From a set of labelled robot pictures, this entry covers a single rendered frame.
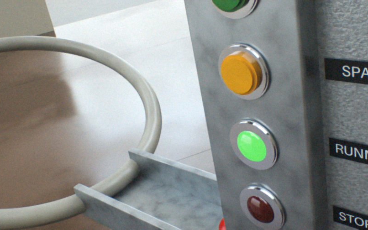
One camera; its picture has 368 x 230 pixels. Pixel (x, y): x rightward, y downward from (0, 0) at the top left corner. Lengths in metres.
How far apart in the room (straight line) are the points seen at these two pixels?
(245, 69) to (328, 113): 0.06
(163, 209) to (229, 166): 0.36
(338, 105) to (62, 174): 2.93
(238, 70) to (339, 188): 0.10
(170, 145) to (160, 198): 2.43
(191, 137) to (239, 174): 2.84
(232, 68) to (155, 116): 0.57
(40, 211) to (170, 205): 0.18
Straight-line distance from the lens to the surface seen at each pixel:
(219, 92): 0.31
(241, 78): 0.28
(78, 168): 3.17
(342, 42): 0.27
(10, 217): 0.70
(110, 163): 3.10
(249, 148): 0.30
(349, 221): 0.33
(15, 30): 7.16
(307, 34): 0.26
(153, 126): 0.82
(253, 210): 0.33
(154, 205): 0.70
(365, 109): 0.28
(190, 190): 0.69
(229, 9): 0.27
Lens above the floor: 1.50
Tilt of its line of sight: 25 degrees down
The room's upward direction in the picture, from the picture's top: 12 degrees counter-clockwise
